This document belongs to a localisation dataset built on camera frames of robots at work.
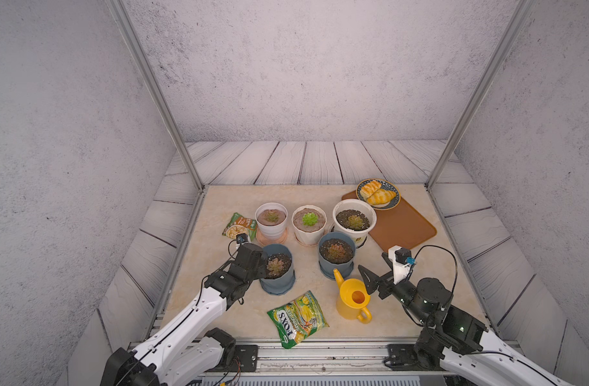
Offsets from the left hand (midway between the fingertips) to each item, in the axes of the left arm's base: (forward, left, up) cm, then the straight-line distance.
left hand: (262, 261), depth 83 cm
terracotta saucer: (+14, +2, -9) cm, 17 cm away
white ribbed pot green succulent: (+16, -17, +1) cm, 23 cm away
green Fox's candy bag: (-16, -12, -8) cm, 22 cm away
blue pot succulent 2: (+4, -26, 0) cm, 26 cm away
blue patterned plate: (+44, -56, -7) cm, 72 cm away
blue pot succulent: (-7, -7, +2) cm, 10 cm away
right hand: (-7, -34, +12) cm, 37 cm away
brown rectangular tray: (+21, -56, -10) cm, 61 cm away
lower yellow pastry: (+34, -51, -5) cm, 61 cm away
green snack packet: (+22, +12, -9) cm, 27 cm away
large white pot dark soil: (+17, -35, +1) cm, 39 cm away
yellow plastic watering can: (-13, -29, +1) cm, 32 cm away
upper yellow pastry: (+39, -46, -5) cm, 61 cm away
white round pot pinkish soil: (+18, -2, 0) cm, 18 cm away
